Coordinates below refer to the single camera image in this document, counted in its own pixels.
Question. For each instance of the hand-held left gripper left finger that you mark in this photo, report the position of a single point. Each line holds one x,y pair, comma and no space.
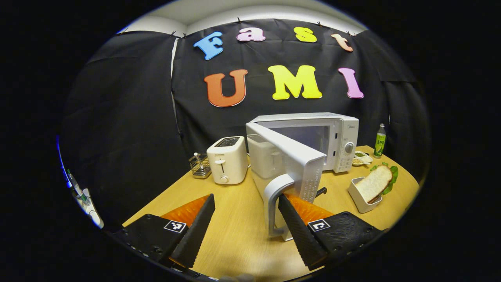
195,235

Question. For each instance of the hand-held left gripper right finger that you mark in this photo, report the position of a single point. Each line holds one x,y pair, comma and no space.
299,235

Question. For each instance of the white microwave oven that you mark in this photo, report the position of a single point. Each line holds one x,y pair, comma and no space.
301,160

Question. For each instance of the sandwich with lettuce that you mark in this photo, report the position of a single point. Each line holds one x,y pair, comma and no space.
375,182

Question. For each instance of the white rectangular tray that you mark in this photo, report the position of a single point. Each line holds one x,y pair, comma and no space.
358,199

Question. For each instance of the white toaster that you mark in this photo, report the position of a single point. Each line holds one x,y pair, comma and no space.
227,164

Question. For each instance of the white divided snack dish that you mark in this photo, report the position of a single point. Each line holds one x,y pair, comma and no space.
361,158

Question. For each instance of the white flat object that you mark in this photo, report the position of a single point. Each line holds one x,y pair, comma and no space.
93,211

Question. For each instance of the green drink bottle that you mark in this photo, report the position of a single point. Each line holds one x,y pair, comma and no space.
379,143

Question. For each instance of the green pen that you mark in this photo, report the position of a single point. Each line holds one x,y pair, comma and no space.
75,186

